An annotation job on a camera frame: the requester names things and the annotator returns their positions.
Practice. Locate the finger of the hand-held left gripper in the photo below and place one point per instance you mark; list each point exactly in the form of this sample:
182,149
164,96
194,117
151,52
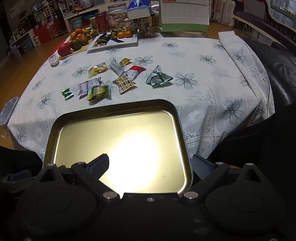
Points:
19,175

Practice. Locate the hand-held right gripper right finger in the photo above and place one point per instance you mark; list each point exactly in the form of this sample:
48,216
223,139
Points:
201,165

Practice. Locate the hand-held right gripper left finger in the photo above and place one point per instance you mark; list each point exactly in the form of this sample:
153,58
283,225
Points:
101,162

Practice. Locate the gold metal tin tray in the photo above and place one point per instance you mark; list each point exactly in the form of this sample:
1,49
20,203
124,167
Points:
138,129

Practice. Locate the brown gold patterned snack packet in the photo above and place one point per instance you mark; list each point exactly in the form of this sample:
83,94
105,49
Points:
123,83

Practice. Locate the white printed snack packet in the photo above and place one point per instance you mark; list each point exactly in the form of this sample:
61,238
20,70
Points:
86,87

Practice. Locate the small green candy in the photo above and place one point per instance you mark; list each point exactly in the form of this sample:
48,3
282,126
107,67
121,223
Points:
67,93

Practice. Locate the yellow silver snack packet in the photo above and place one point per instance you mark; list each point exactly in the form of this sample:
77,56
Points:
96,70

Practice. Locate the plain grey snack packet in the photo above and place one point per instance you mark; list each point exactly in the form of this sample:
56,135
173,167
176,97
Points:
115,66

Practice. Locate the green white triangular snack packet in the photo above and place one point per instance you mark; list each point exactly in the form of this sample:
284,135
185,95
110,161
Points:
157,77

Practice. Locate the red white snack packet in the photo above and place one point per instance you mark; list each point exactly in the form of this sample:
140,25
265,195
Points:
137,69

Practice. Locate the small gold candy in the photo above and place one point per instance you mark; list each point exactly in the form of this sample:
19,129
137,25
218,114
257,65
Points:
124,61

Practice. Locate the small white round container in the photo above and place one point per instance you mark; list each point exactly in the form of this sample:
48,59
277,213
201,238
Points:
53,60

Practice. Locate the white fruit tray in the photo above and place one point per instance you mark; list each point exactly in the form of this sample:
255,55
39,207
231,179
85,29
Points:
78,52

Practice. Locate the gold foil candy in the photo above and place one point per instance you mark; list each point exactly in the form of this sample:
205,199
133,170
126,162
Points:
100,44

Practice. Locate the red apple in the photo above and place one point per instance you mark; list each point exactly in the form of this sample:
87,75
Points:
64,49

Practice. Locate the brown kiwi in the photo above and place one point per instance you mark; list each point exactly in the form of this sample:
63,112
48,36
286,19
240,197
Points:
75,44
83,40

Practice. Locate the white rectangular plate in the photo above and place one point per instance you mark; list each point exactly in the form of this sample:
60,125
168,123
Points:
124,43

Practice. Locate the black knife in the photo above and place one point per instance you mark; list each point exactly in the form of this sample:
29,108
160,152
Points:
116,40

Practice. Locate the black leather chair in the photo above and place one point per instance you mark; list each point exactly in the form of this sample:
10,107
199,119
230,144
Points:
282,69

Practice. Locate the black snack packet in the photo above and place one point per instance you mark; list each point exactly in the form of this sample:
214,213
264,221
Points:
104,37

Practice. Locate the single orange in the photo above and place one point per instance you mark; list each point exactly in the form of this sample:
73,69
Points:
120,34
128,33

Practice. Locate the pile of leafy oranges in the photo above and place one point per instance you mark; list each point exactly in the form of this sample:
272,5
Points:
79,32

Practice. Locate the small lidded jar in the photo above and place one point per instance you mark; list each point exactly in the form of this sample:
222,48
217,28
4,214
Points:
93,23

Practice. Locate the red can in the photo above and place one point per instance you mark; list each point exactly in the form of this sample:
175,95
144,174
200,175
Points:
101,22

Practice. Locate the red storage box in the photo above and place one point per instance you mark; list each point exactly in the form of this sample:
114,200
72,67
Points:
45,33

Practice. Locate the blue tin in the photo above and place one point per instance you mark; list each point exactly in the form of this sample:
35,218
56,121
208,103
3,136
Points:
77,22

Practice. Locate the patterned paper box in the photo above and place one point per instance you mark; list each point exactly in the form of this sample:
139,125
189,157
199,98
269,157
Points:
145,26

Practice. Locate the clear glass jar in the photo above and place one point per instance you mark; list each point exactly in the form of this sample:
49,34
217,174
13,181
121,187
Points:
116,16

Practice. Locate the desk calendar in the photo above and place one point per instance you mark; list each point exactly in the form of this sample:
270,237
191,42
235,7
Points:
183,14

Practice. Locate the bookshelf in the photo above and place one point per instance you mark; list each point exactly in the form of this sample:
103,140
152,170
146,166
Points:
47,16

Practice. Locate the blue white tissue pack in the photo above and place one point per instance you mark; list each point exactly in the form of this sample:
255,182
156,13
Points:
138,9

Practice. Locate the sofa with carved frame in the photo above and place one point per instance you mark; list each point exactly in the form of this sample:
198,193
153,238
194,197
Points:
261,20

